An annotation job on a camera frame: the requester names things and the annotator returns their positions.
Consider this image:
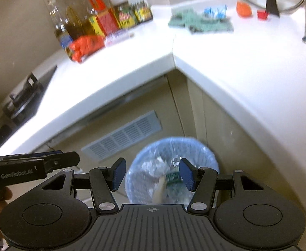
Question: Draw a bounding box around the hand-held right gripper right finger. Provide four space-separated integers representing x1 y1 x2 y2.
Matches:
179 158 267 213

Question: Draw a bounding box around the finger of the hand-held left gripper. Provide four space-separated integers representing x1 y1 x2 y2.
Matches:
43 152 80 173
0 150 63 163

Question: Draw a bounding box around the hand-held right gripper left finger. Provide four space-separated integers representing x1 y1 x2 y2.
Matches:
39 158 127 213

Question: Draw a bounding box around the crushed clear plastic bottle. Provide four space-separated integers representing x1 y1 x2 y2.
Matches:
165 159 185 186

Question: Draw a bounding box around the clear plastic bin liner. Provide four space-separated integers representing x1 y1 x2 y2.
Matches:
125 136 220 205

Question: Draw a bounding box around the blue plastic trash bin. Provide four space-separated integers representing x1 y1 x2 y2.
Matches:
125 136 220 205

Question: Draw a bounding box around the white tissue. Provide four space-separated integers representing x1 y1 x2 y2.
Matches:
141 156 169 178

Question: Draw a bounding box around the labelled clear plastic box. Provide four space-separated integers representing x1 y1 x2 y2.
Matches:
104 30 135 46

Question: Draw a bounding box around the cabinet vent grille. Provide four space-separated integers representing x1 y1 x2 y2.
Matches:
81 110 162 162

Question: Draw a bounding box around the black gas stove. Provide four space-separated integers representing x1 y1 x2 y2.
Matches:
0 64 58 157

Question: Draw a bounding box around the orange plastic bag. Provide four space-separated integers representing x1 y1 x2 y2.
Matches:
68 35 106 63

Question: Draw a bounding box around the blue label oil bottle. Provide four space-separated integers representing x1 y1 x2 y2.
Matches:
47 0 73 58

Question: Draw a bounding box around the olive oil bottle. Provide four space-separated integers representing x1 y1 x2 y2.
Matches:
61 0 90 41

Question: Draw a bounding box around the green cloth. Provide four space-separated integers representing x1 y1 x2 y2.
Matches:
168 7 234 34

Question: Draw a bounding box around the checkered lid sauce jar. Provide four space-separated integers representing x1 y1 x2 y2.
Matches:
130 0 154 23

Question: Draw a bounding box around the blue white wrapper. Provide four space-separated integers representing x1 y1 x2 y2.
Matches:
203 4 228 20

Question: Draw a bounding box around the orange scrubber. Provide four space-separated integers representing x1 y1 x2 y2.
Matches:
235 0 253 18

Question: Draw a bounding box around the small red cup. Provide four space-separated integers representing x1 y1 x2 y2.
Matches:
257 9 271 21

